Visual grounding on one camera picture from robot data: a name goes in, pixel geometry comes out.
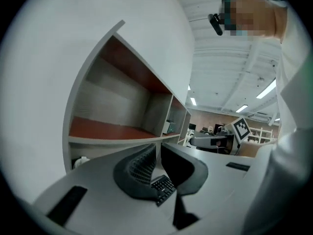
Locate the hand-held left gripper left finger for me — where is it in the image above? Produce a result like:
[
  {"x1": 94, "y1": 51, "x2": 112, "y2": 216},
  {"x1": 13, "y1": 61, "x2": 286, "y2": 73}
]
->
[{"x1": 113, "y1": 142, "x2": 159, "y2": 202}]

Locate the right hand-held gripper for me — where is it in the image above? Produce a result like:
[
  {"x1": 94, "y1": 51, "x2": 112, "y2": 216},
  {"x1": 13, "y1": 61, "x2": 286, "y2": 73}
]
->
[{"x1": 189, "y1": 116, "x2": 252, "y2": 156}]

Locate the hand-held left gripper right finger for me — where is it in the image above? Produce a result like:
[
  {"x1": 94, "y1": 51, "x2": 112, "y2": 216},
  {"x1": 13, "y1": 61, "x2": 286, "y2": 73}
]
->
[{"x1": 160, "y1": 142, "x2": 209, "y2": 231}]

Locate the person's right forearm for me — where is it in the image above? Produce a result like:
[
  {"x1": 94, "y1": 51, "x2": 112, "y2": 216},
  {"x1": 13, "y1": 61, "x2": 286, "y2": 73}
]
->
[{"x1": 240, "y1": 141, "x2": 272, "y2": 158}]

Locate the white shelving rack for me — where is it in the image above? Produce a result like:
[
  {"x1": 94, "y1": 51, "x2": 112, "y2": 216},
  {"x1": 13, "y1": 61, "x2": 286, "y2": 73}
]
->
[{"x1": 248, "y1": 127, "x2": 280, "y2": 144}]

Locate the grey wooden table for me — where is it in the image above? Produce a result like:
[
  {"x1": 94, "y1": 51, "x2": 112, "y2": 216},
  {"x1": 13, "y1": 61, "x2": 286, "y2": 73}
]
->
[{"x1": 71, "y1": 153, "x2": 172, "y2": 181}]

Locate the white shirt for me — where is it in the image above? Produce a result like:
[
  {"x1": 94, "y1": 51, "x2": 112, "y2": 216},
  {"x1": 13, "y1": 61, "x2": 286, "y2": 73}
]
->
[{"x1": 244, "y1": 6, "x2": 313, "y2": 235}]

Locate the grey wooden shelf unit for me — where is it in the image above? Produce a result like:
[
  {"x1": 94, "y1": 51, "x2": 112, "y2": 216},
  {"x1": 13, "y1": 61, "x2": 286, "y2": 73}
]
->
[{"x1": 62, "y1": 20, "x2": 193, "y2": 173}]

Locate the person's head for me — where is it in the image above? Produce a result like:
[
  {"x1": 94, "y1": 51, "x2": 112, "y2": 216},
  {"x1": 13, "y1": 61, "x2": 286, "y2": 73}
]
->
[{"x1": 221, "y1": 0, "x2": 289, "y2": 44}]

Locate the black head camera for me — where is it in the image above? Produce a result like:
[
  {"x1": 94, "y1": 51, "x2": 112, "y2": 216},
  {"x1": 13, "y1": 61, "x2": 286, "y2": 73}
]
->
[{"x1": 207, "y1": 13, "x2": 224, "y2": 37}]

